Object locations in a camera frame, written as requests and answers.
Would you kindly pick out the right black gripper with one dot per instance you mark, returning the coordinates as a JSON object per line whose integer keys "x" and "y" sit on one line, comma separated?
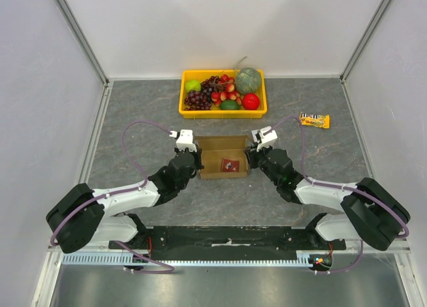
{"x": 251, "y": 155}

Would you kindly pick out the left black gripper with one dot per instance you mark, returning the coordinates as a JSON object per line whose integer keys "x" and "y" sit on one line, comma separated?
{"x": 198, "y": 157}

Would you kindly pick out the brown cardboard box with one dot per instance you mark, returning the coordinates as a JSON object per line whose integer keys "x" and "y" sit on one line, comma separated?
{"x": 215, "y": 148}

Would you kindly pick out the red sachet packet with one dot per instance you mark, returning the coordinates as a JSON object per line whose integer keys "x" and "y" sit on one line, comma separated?
{"x": 230, "y": 165}

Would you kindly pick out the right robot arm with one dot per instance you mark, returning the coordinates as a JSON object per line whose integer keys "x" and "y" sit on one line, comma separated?
{"x": 366, "y": 210}

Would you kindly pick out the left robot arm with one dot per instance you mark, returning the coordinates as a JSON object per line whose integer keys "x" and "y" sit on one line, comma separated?
{"x": 86, "y": 215}

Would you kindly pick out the red apple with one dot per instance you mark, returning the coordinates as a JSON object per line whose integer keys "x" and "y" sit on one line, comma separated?
{"x": 250, "y": 101}

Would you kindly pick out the dark purple grape bunch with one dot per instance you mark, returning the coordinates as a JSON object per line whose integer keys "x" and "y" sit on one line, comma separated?
{"x": 197, "y": 101}

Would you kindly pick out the yellow candy bag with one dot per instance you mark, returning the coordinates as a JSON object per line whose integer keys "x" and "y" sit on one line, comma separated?
{"x": 315, "y": 120}

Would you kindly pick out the green avocado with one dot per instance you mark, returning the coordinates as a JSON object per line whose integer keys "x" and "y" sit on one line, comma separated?
{"x": 229, "y": 104}

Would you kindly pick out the green apple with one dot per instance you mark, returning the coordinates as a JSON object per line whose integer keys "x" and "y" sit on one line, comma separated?
{"x": 192, "y": 85}

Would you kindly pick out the red grape bunch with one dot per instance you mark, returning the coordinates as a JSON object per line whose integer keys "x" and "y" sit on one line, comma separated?
{"x": 227, "y": 91}

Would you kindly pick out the netted green melon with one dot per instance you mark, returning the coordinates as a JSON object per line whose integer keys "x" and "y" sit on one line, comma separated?
{"x": 248, "y": 80}

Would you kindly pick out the upper purple grape bunch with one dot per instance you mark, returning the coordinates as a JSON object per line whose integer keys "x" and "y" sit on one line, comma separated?
{"x": 210, "y": 85}

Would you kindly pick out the yellow plastic bin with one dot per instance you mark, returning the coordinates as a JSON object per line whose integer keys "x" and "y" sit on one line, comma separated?
{"x": 216, "y": 112}

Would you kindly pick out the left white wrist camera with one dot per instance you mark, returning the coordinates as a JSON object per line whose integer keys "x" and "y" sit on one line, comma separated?
{"x": 183, "y": 140}

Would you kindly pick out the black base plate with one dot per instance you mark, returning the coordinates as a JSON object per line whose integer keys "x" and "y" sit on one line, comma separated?
{"x": 167, "y": 238}

